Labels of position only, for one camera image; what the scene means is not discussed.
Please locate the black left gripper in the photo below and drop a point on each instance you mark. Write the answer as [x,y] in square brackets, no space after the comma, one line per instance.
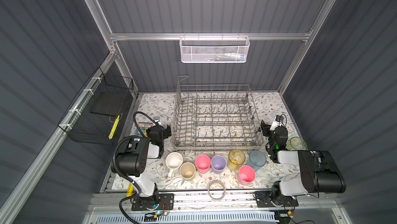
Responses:
[166,131]

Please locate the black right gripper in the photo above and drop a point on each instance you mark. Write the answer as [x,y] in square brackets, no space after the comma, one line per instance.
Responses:
[266,130]

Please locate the green glass tumbler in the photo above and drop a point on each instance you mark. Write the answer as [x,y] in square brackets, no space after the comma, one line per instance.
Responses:
[296,143]

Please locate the blue glass tumbler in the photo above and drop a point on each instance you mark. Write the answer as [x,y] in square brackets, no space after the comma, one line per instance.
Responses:
[256,160]

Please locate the yellow glass tumbler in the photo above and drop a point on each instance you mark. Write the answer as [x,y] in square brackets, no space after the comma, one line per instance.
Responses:
[236,158]

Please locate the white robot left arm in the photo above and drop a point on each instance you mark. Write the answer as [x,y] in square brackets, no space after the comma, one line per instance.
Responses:
[130,158]

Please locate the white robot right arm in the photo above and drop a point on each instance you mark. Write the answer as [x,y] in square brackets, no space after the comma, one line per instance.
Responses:
[318,172]

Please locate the pink cup near rack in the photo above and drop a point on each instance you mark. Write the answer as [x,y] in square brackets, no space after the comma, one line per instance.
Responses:
[203,164]

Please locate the coloured marker pack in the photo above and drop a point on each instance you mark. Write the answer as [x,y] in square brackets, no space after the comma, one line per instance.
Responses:
[142,128]

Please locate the white ceramic mug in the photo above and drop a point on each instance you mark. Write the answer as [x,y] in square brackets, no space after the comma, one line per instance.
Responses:
[173,162]

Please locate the yellow marker in basket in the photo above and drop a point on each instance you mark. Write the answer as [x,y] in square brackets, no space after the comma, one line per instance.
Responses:
[114,127]

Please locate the beige cup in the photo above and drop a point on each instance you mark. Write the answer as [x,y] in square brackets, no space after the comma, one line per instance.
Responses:
[187,171]

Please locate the pink cup front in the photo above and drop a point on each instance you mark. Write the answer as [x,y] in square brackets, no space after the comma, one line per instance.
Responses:
[246,175]

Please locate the purple cup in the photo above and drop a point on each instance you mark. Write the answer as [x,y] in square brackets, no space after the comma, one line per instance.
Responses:
[218,164]

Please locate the yellow marker on table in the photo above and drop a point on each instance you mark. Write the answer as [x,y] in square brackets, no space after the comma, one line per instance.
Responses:
[130,190]

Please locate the clear tape roll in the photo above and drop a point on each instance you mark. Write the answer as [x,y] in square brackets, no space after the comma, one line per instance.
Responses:
[216,190]

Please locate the items in white basket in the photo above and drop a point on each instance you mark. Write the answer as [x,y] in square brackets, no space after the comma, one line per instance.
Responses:
[228,57]

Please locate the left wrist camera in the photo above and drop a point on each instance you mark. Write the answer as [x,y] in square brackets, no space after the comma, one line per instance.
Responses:
[157,120]

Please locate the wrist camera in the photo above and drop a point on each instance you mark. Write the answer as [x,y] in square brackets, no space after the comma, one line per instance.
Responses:
[278,121]
[157,120]

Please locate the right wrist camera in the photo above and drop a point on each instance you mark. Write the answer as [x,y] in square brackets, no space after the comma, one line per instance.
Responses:
[278,121]

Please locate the grey wire dish rack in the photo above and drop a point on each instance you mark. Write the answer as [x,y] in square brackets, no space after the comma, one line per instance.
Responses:
[215,118]

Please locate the black wire wall basket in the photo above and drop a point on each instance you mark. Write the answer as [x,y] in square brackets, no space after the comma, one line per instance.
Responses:
[90,118]

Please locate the white mesh wall basket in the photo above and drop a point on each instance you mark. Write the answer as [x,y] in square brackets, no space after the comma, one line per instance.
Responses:
[194,49]

